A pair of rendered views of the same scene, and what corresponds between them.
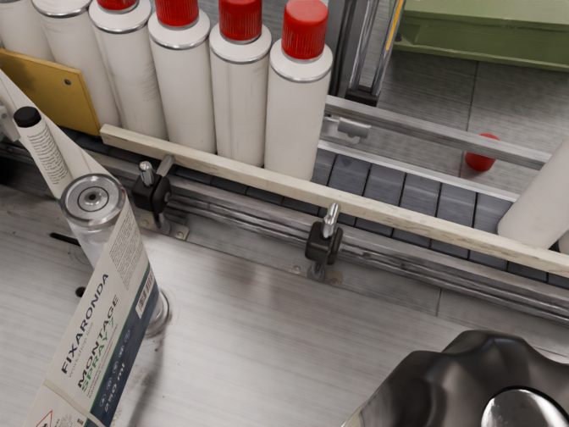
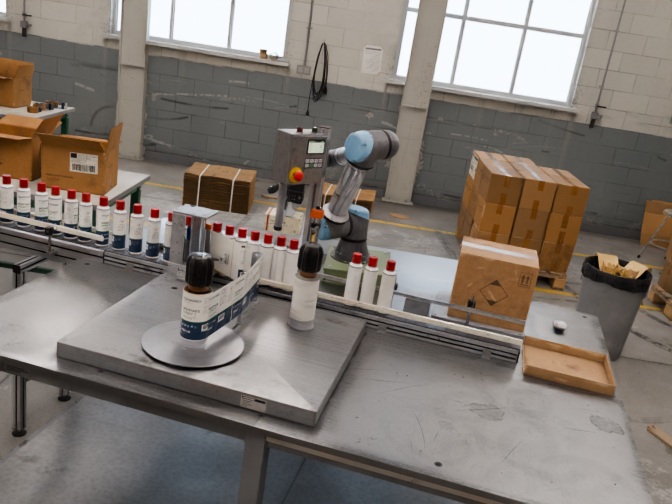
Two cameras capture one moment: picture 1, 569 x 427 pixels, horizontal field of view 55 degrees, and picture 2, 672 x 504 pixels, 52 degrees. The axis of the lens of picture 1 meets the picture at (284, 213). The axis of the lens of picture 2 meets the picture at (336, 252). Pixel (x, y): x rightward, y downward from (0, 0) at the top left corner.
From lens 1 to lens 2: 2.20 m
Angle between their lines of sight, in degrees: 40
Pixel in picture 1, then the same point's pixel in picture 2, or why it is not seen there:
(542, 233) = (349, 294)
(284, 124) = (288, 266)
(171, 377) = (259, 309)
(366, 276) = not seen: hidden behind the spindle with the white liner
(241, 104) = (279, 262)
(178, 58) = (266, 250)
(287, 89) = (290, 256)
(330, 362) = not seen: hidden behind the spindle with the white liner
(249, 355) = (277, 309)
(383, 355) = not seen: hidden behind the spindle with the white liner
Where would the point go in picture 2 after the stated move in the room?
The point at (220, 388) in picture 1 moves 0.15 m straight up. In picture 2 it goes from (270, 311) to (275, 272)
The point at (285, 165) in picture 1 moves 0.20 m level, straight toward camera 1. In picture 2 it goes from (288, 280) to (281, 301)
